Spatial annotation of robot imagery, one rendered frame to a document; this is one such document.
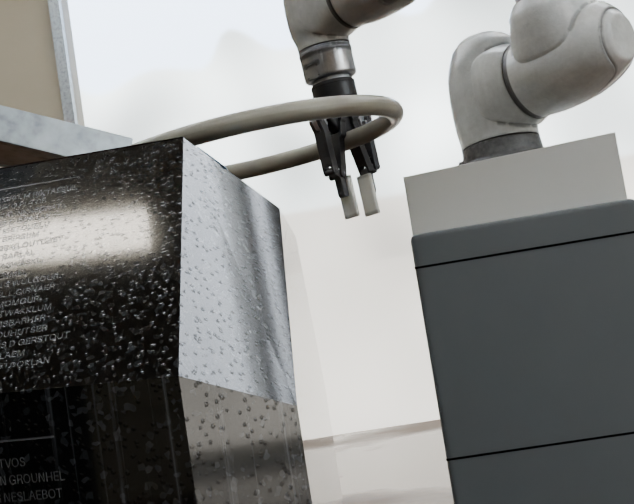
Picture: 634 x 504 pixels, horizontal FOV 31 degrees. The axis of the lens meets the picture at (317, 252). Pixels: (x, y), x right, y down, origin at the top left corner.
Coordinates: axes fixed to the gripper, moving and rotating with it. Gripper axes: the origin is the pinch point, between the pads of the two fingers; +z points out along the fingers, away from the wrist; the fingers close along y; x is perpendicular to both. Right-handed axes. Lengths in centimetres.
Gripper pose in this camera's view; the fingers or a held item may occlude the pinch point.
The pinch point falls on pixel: (358, 197)
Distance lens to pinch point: 194.1
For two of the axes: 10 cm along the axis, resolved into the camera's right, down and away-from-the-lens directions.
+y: -6.9, 1.1, -7.1
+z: 2.2, 9.7, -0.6
